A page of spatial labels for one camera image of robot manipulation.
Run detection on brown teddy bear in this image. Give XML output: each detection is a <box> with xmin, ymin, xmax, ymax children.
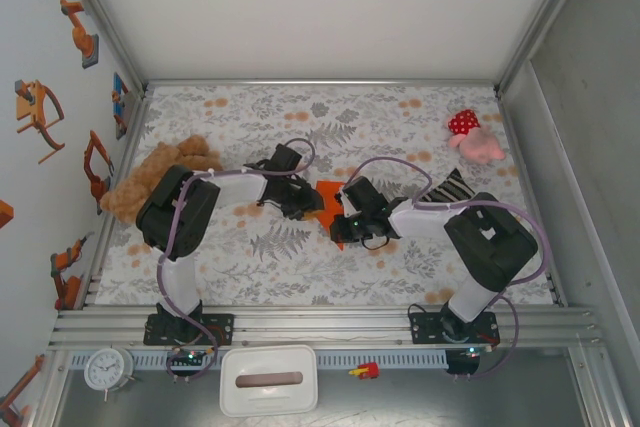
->
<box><xmin>99</xmin><ymin>135</ymin><xmax>225</xmax><ymax>224</ymax></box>

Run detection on blue conveyor wall sticker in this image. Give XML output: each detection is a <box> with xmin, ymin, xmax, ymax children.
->
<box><xmin>110</xmin><ymin>71</ymin><xmax>131</xmax><ymax>141</ymax></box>

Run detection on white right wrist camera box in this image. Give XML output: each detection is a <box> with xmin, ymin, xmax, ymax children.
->
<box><xmin>338</xmin><ymin>185</ymin><xmax>360</xmax><ymax>219</ymax></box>

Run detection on small red yellow toy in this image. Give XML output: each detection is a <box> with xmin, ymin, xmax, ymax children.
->
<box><xmin>348</xmin><ymin>362</ymin><xmax>381</xmax><ymax>381</ymax></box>

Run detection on thin white string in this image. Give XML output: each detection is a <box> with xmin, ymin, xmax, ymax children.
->
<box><xmin>269</xmin><ymin>332</ymin><xmax>399</xmax><ymax>345</ymax></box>

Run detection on small controller board with LEDs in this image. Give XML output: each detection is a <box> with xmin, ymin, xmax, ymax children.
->
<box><xmin>167</xmin><ymin>345</ymin><xmax>214</xmax><ymax>367</ymax></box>
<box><xmin>459</xmin><ymin>345</ymin><xmax>496</xmax><ymax>362</ymax></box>

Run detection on floral printed table mat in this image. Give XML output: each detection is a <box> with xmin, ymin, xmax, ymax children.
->
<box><xmin>93</xmin><ymin>83</ymin><xmax>557</xmax><ymax>308</ymax></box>

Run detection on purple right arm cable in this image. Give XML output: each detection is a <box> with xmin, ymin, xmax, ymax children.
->
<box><xmin>344</xmin><ymin>155</ymin><xmax>554</xmax><ymax>381</ymax></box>

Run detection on orange clamp wall sticker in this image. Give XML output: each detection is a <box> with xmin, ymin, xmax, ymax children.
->
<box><xmin>13</xmin><ymin>78</ymin><xmax>67</xmax><ymax>166</ymax></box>

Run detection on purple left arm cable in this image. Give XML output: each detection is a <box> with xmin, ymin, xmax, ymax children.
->
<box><xmin>156</xmin><ymin>136</ymin><xmax>317</xmax><ymax>384</ymax></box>

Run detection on aluminium enclosure frame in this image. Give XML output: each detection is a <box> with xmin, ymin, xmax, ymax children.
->
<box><xmin>47</xmin><ymin>0</ymin><xmax>634</xmax><ymax>427</ymax></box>

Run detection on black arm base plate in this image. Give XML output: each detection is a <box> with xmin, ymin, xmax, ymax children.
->
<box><xmin>143</xmin><ymin>312</ymin><xmax>236</xmax><ymax>347</ymax></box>
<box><xmin>408</xmin><ymin>311</ymin><xmax>500</xmax><ymax>346</ymax></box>

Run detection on white alarm clock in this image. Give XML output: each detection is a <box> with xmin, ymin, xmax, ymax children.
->
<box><xmin>82</xmin><ymin>346</ymin><xmax>136</xmax><ymax>403</ymax></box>

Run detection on orange paper sheet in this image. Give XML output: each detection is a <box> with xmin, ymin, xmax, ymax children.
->
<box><xmin>314</xmin><ymin>179</ymin><xmax>351</xmax><ymax>254</ymax></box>

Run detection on white tissue box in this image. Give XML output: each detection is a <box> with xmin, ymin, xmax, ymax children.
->
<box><xmin>219</xmin><ymin>344</ymin><xmax>320</xmax><ymax>418</ymax></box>

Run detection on white slotted cable duct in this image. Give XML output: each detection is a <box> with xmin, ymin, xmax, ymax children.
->
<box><xmin>67</xmin><ymin>349</ymin><xmax>450</xmax><ymax>370</ymax></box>

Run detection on black white striped sock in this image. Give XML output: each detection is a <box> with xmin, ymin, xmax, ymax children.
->
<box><xmin>418</xmin><ymin>168</ymin><xmax>476</xmax><ymax>204</ymax></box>

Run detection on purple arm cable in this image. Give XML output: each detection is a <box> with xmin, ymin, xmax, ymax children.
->
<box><xmin>344</xmin><ymin>155</ymin><xmax>554</xmax><ymax>381</ymax></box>
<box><xmin>156</xmin><ymin>136</ymin><xmax>317</xmax><ymax>384</ymax></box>

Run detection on pink plush toy, dotted cap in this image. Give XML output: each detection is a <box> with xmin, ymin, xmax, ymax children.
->
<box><xmin>446</xmin><ymin>109</ymin><xmax>506</xmax><ymax>166</ymax></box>

